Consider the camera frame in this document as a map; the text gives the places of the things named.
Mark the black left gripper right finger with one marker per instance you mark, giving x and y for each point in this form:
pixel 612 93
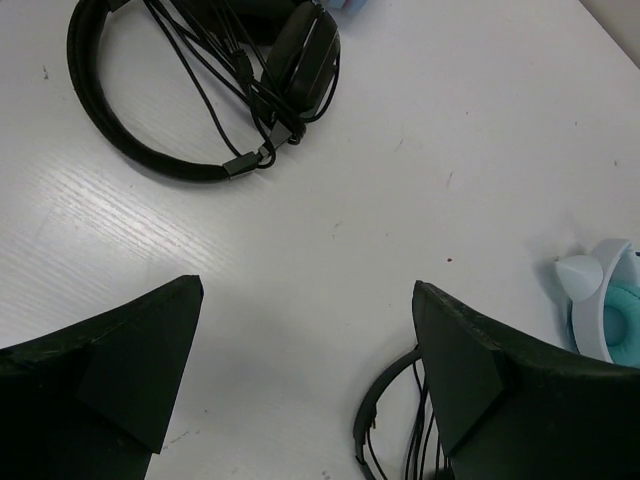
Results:
pixel 510 406

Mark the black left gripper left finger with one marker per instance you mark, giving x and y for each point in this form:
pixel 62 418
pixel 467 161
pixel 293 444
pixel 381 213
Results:
pixel 94 400

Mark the black wired headphones taped band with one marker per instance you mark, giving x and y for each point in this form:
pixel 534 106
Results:
pixel 394 431

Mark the teal white folded headphones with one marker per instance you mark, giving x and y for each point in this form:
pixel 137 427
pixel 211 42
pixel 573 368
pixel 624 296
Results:
pixel 603 291

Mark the blue pink headphones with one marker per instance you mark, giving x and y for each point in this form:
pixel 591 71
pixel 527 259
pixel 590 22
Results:
pixel 348 6

